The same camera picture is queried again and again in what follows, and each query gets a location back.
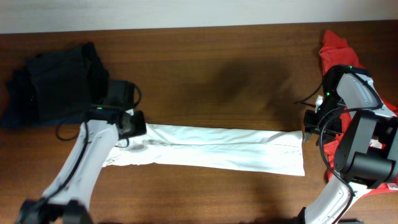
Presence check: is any folded navy garment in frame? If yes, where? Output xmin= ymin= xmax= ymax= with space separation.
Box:
xmin=1 ymin=67 xmax=90 ymax=128

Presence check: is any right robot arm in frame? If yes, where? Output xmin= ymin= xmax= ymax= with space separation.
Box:
xmin=294 ymin=65 xmax=397 ymax=223

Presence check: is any red t-shirt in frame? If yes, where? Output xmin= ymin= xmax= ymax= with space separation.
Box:
xmin=319 ymin=30 xmax=397 ymax=197

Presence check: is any white printed t-shirt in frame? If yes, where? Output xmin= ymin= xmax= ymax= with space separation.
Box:
xmin=103 ymin=124 xmax=305 ymax=176

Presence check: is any folded black garment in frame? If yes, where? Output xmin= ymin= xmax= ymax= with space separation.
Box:
xmin=23 ymin=42 xmax=109 ymax=123

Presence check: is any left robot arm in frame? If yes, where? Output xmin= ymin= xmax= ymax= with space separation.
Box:
xmin=16 ymin=80 xmax=147 ymax=223

